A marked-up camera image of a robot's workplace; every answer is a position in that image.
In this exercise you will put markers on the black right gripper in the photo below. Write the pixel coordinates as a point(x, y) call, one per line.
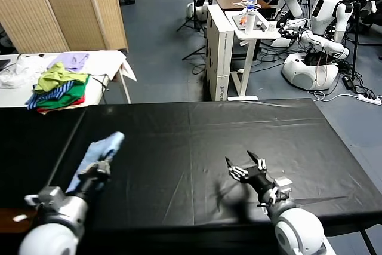
point(256, 178)

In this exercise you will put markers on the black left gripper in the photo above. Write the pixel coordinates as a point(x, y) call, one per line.
point(91, 181)

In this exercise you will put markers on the light blue t-shirt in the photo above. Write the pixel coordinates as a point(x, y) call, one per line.
point(95, 153)

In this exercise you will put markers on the small white round robot base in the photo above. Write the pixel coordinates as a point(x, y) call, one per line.
point(195, 11)

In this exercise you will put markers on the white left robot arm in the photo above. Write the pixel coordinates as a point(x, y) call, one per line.
point(56, 228)

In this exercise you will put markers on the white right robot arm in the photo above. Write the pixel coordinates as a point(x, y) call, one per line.
point(298, 231)

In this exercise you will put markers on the stack of folded clothes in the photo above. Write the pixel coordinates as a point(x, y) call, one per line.
point(49, 96)

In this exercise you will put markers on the black table cover sheet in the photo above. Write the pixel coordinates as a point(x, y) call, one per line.
point(209, 135)

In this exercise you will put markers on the red garment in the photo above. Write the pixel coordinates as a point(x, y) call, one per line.
point(79, 100)

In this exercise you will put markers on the beige garment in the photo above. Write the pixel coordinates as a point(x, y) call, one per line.
point(59, 110)

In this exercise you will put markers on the green garment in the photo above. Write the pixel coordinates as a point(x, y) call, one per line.
point(71, 95)

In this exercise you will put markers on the white side table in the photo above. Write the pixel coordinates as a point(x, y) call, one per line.
point(101, 87)

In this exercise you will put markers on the yellow-green garment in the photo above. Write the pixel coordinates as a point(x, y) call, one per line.
point(55, 76)

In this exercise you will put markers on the cream draped cloth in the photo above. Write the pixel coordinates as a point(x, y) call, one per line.
point(107, 64)

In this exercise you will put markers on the white standing desk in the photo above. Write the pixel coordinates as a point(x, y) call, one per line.
point(249, 58)

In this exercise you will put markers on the lilac garment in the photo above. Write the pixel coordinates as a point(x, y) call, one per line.
point(73, 61)

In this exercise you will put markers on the tall white cardboard box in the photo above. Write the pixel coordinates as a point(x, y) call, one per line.
point(221, 58)

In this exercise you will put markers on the black power adapter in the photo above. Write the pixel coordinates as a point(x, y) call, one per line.
point(348, 81)

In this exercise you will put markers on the white power strip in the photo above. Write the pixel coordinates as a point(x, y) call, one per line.
point(370, 98)

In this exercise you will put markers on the black tripod stand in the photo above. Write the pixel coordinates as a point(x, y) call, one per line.
point(194, 13)

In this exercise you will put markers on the clear water bottle blue cap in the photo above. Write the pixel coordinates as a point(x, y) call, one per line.
point(251, 4)

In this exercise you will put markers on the black light stand pole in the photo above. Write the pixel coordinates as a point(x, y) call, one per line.
point(355, 43)

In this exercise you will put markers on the wicker folding screen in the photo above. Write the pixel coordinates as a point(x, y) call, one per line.
point(59, 7)

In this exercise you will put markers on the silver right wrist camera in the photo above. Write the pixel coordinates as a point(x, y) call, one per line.
point(282, 190)

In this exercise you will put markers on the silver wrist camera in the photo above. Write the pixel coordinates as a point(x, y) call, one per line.
point(282, 190)
point(47, 196)

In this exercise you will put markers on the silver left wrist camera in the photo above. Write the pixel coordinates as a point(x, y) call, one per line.
point(47, 196)

